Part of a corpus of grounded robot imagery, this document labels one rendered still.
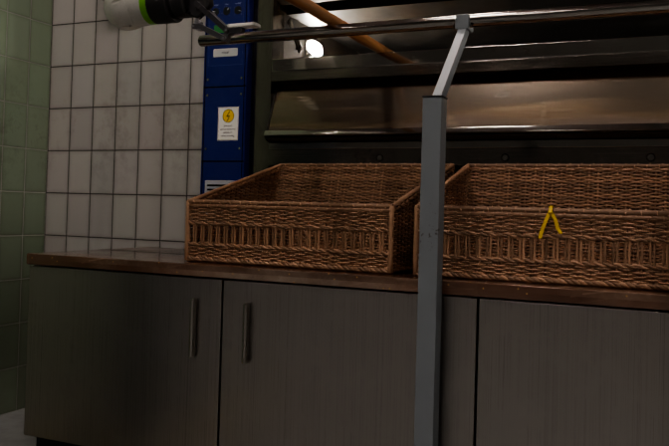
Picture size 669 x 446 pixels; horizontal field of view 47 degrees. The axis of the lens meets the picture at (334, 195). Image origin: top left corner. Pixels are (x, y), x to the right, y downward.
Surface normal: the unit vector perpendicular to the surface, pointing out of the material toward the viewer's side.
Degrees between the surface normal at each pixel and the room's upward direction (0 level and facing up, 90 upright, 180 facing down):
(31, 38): 90
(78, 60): 90
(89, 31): 90
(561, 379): 90
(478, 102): 70
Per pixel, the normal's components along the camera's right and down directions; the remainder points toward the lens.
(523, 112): -0.37, -0.37
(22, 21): 0.91, 0.02
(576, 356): -0.40, -0.03
